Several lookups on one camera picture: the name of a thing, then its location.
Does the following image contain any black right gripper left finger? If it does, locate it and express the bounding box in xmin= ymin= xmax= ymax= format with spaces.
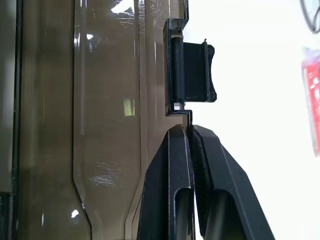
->
xmin=136 ymin=124 xmax=196 ymax=240

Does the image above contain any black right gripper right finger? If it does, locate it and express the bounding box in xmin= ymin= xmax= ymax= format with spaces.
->
xmin=190 ymin=124 xmax=277 ymax=240

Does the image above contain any smoky transparent bit case lid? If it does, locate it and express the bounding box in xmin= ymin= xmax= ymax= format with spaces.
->
xmin=13 ymin=0 xmax=195 ymax=240

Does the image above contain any black lid latch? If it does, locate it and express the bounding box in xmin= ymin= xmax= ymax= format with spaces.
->
xmin=163 ymin=18 xmax=218 ymax=117

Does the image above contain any red and white packet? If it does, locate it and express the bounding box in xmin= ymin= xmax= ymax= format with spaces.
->
xmin=301 ymin=46 xmax=320 ymax=158

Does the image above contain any black cable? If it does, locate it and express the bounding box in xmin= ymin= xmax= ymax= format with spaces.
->
xmin=299 ymin=0 xmax=320 ymax=35

